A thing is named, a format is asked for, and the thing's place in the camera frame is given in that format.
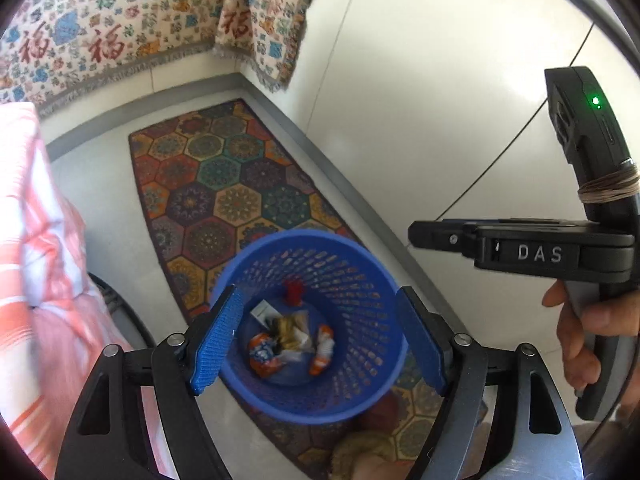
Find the orange white candy wrapper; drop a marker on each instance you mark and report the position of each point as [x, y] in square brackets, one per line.
[322, 350]

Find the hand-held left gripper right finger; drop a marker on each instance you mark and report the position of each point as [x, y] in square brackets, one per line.
[425, 345]

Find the black metal table frame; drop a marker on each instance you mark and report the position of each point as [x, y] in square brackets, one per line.
[125, 310]

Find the yellow gold wrapper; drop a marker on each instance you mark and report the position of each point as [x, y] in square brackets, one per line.
[290, 332]

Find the tan rubber band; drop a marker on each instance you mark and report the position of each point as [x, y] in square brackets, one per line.
[610, 187]

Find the hexagon patterned floor rug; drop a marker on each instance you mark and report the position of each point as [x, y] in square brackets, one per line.
[225, 185]

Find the white kitchen counter cabinet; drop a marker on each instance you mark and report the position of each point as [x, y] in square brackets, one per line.
[450, 85]

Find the red tube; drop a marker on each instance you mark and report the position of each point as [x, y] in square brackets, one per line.
[294, 292]

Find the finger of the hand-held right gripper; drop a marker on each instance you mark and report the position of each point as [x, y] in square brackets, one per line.
[435, 235]

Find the white plastic wrapper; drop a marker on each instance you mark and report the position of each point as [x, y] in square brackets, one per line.
[296, 356]

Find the person's right hand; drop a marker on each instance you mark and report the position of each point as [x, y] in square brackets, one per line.
[575, 345]

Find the large printed cloth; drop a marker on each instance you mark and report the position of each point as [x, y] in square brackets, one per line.
[100, 20]

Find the blue plastic waste basket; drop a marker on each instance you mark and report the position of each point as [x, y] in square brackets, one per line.
[350, 285]

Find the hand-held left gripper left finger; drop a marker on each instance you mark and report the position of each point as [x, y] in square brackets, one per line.
[215, 345]

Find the small printed cloth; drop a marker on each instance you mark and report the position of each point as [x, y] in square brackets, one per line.
[265, 25]

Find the orange sauce packet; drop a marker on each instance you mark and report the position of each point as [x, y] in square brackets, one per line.
[262, 355]

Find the pink striped tablecloth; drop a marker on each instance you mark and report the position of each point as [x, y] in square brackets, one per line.
[40, 260]

